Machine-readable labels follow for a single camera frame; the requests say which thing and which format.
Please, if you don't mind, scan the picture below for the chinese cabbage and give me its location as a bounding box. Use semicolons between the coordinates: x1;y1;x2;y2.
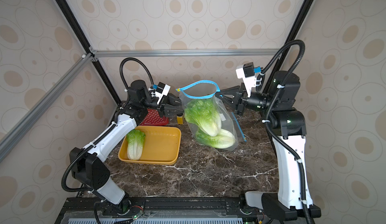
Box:
195;129;236;149
126;130;146;160
184;98;222;137

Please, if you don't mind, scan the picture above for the clear zipper bag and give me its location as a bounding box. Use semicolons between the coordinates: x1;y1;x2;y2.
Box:
176;80;244;151

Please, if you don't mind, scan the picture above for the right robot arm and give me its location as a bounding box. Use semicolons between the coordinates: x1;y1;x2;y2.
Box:
215;40;321;224

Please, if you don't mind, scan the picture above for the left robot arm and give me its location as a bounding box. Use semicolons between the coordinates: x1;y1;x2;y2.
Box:
61;57;184;209

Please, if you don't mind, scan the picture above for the yellow spice bottle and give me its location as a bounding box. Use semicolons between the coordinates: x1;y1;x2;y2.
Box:
177;114;184;125

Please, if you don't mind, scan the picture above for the red silver toaster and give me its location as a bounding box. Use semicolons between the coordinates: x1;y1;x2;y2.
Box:
140;109;169;126

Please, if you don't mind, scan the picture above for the yellow tray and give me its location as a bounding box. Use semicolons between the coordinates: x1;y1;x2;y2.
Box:
118;126;182;165

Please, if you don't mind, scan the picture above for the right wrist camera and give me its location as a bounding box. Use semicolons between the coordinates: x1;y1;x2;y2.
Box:
236;62;264;97

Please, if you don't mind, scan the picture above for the horizontal aluminium rail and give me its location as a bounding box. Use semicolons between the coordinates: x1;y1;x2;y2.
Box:
90;48;283;58

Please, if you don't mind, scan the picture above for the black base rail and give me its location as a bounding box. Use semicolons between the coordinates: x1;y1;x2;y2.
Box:
54;196;316;224

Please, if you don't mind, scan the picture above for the left diagonal aluminium rail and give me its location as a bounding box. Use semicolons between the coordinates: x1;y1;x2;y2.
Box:
1;53;92;161

